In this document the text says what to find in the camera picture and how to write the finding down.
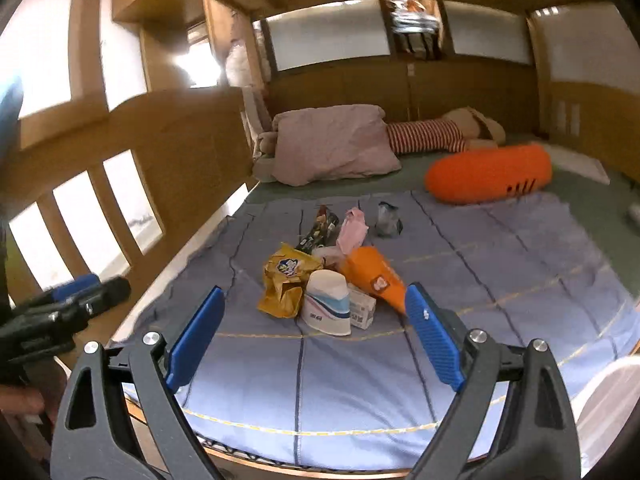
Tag orange pillow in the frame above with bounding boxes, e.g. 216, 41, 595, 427
425, 143, 553, 206

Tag person's left hand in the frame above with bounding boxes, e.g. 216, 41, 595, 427
0, 389, 47, 418

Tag white flat pad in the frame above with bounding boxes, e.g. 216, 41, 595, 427
542, 142, 611, 185

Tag striped plush toy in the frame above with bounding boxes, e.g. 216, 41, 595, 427
386, 106, 507, 155

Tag white wall socket panel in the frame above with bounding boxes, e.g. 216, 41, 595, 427
554, 100, 582, 137

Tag white paper cup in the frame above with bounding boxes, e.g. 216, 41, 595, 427
300, 269, 352, 337

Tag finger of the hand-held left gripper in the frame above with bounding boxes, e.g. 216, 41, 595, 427
20, 276, 132, 348
15, 274, 101, 313

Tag clear plastic wrapper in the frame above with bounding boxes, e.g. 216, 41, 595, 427
312, 246, 348, 271

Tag blue checked blanket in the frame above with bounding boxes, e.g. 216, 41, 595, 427
112, 190, 640, 473

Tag wooden bed rail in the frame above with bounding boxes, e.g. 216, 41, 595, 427
0, 87, 251, 311

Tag pink pillow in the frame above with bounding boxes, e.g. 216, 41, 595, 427
271, 104, 402, 187

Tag small white box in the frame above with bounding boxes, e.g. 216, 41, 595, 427
346, 284, 377, 330

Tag white bin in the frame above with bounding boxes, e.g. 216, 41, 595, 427
575, 355, 640, 468

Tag dark snack wrapper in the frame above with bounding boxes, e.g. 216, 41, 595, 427
296, 205, 341, 256

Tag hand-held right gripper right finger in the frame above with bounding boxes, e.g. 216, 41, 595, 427
404, 282, 581, 480

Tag white frosted panel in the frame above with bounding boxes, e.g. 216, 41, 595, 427
542, 7, 640, 96
443, 1, 531, 65
265, 0, 391, 72

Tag pink plastic bag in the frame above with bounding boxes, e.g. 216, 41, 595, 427
336, 206, 370, 256

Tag small grey crumpled cloth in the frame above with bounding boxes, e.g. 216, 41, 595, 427
375, 201, 404, 238

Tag yellow snack bag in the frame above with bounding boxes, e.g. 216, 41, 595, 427
257, 242, 323, 319

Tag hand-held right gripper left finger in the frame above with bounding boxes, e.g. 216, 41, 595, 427
50, 286, 226, 480

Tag orange snack bag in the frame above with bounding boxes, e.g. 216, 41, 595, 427
345, 246, 408, 317

